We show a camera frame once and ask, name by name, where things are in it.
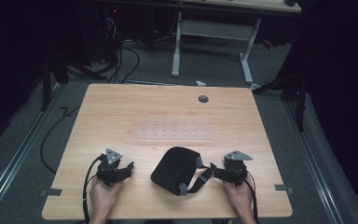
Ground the black floor cable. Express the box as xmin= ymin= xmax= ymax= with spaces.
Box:
xmin=39 ymin=105 xmax=82 ymax=175

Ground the person's right hand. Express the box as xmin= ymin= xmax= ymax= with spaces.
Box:
xmin=223 ymin=178 xmax=254 ymax=219

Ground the person's left hand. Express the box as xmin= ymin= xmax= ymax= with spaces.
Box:
xmin=89 ymin=176 xmax=124 ymax=219

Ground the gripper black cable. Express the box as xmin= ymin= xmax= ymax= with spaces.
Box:
xmin=244 ymin=170 xmax=260 ymax=224
xmin=81 ymin=155 xmax=104 ymax=224

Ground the grey tape strip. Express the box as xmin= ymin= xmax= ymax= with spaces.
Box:
xmin=274 ymin=184 xmax=295 ymax=194
xmin=39 ymin=188 xmax=63 ymax=198

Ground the black pouch with grey strap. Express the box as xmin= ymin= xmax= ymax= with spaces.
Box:
xmin=150 ymin=146 xmax=214 ymax=197

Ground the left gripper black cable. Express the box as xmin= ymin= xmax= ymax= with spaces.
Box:
xmin=81 ymin=155 xmax=104 ymax=224

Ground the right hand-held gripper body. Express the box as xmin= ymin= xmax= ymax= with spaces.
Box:
xmin=223 ymin=149 xmax=254 ymax=188

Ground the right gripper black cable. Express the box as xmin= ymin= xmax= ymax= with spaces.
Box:
xmin=244 ymin=170 xmax=260 ymax=224

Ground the black metal stand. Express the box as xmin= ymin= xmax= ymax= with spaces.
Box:
xmin=38 ymin=54 xmax=73 ymax=113
xmin=251 ymin=69 xmax=310 ymax=133

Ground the white desk frame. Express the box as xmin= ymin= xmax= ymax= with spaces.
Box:
xmin=170 ymin=0 xmax=303 ymax=86

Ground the metal floor rail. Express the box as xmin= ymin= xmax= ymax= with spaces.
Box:
xmin=282 ymin=99 xmax=345 ymax=224
xmin=0 ymin=83 xmax=67 ymax=224

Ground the bundle of black cables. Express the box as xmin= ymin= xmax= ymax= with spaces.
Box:
xmin=103 ymin=18 xmax=142 ymax=85

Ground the clear dotted plastic sheet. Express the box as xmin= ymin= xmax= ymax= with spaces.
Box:
xmin=137 ymin=119 xmax=214 ymax=142

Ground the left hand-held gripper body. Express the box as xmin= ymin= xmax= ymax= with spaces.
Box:
xmin=96 ymin=147 xmax=127 ymax=188

